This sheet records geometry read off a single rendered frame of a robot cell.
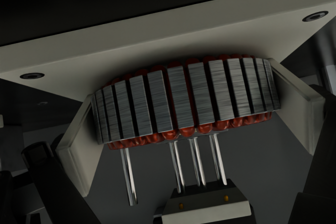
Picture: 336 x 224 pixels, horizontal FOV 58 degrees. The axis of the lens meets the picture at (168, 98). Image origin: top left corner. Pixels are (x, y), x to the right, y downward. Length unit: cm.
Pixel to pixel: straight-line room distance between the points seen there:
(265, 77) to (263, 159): 30
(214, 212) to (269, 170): 25
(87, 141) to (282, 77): 11
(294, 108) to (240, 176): 29
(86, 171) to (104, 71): 5
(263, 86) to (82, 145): 10
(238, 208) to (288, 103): 8
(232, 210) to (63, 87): 13
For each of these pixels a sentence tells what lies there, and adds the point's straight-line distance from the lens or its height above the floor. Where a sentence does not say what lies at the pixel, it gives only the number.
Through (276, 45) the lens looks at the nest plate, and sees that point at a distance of 18.
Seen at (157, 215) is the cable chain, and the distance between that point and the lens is 42.
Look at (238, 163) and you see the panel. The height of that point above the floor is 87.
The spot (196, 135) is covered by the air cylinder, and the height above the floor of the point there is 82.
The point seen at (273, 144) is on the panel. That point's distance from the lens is 45.
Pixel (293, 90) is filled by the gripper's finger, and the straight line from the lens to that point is 16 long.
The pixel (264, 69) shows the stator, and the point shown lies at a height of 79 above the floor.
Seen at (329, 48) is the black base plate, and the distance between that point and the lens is 30.
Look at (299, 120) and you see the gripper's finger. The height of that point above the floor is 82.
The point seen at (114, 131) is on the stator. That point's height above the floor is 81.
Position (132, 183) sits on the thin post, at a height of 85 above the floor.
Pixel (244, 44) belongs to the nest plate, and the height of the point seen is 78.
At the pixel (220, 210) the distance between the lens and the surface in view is 22.
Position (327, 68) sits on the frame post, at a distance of 42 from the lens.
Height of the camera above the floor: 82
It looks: 8 degrees down
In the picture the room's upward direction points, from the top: 169 degrees clockwise
